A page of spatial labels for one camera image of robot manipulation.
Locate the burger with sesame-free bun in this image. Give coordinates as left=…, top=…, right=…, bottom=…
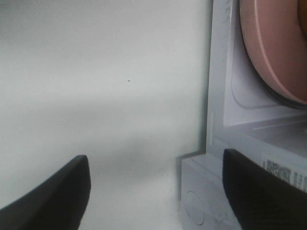
left=297, top=0, right=307, bottom=37

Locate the round white door release button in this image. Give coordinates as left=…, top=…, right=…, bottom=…
left=184, top=190, right=204, bottom=226

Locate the glass microwave turntable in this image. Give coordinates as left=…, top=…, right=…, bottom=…
left=259, top=78, right=307, bottom=110

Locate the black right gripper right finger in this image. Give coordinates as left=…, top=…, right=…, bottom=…
left=222, top=149, right=307, bottom=230

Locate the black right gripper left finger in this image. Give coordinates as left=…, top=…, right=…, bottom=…
left=0, top=155, right=91, bottom=230

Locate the white warning label sticker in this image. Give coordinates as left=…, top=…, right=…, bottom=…
left=261, top=156, right=307, bottom=193

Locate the pink round plate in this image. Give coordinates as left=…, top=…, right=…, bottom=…
left=239, top=0, right=307, bottom=105

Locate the white microwave oven body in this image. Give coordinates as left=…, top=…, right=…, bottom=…
left=181, top=0, right=307, bottom=230

